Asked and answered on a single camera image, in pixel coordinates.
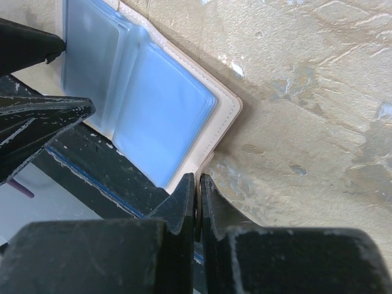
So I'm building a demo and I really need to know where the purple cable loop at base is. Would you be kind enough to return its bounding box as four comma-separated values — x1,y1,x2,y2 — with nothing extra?
9,179,35,198

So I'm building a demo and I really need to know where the beige leather card holder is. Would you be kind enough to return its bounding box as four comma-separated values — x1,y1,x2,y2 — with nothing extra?
53,0,244,197

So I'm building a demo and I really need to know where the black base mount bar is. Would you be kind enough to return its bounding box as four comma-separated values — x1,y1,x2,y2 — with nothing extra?
1,75,172,219

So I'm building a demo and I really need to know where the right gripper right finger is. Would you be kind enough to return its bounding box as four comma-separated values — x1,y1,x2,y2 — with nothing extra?
200,175,391,293

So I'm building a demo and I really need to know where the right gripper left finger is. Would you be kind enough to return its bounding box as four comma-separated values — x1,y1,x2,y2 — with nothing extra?
1,173,195,293

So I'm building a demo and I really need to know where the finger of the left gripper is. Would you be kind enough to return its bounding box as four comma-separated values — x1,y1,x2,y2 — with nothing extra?
1,18,66,76
1,96,95,184

